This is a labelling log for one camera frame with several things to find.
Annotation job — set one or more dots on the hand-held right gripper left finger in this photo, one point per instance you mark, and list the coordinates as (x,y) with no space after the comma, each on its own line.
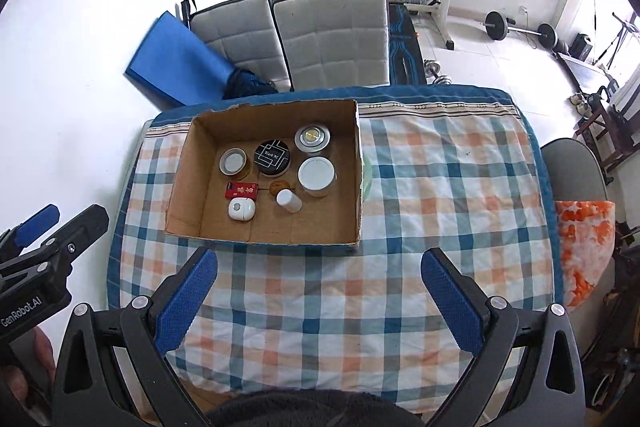
(187,297)

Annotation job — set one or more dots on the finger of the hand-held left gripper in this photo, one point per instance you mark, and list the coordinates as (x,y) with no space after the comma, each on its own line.
(82,227)
(35,222)

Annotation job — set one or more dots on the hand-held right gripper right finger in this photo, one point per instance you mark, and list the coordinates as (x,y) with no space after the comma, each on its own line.
(450,297)

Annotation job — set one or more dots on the white oval device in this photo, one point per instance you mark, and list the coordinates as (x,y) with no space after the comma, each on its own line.
(241,209)

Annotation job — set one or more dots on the red packet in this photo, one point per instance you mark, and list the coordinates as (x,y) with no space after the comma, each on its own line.
(241,191)

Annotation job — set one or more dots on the small white bottle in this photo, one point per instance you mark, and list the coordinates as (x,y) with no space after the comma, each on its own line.
(289,200)

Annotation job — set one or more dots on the cardboard box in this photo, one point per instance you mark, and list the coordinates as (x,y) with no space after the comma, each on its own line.
(310,227)

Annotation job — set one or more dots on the gold tin with silver lid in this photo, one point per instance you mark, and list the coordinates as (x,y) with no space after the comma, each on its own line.
(232,163)

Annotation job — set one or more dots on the brown walnut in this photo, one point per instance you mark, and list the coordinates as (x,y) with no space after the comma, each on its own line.
(277,186)

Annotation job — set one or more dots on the black round tin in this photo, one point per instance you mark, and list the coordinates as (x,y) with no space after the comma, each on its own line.
(272,155)

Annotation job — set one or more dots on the white lidded jar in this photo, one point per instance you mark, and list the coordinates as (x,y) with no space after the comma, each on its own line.
(316,173)

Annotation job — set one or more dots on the silver round tin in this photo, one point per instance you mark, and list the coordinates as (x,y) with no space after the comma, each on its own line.
(312,138)

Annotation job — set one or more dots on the person's left hand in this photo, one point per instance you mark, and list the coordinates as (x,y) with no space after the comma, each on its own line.
(45,354)

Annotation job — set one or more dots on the plaid checked blanket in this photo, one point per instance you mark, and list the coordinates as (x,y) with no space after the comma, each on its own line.
(400,232)

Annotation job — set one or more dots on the orange white cloth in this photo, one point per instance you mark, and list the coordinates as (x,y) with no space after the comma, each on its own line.
(582,247)

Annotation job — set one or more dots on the grey round chair back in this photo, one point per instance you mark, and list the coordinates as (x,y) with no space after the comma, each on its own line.
(570,167)

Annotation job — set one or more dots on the blue exercise mat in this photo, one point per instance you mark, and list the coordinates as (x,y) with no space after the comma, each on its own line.
(175,62)

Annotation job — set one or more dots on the dark blue cloth bundle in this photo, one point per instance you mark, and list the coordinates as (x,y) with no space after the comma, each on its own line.
(247,83)

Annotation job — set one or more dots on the chrome dumbbell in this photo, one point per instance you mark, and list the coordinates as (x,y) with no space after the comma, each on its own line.
(436,74)

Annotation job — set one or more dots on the dark wooden chair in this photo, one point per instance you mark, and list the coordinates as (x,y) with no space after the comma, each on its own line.
(607,127)

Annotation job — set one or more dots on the pair of white shoes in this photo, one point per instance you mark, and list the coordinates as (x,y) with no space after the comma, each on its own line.
(580,103)

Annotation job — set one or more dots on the black blue weight bench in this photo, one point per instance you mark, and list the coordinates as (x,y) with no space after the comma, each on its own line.
(407,47)

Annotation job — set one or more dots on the short barbell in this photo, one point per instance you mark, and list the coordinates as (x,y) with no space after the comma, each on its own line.
(497,25)

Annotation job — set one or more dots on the black speaker box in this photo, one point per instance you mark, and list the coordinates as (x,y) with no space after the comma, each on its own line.
(581,46)

